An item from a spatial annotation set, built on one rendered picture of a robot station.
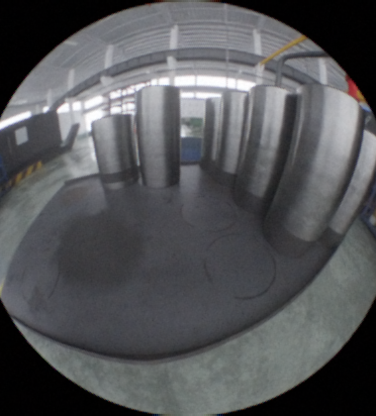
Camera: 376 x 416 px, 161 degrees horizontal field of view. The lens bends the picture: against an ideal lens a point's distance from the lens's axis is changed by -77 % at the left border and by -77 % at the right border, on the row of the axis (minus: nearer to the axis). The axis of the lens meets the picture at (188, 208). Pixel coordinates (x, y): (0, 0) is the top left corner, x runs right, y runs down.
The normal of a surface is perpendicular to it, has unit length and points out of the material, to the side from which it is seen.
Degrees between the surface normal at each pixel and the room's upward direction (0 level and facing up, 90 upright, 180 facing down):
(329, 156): 90
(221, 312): 0
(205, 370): 0
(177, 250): 0
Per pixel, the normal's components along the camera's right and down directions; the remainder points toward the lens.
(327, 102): -0.86, 0.28
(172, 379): 0.03, -0.80
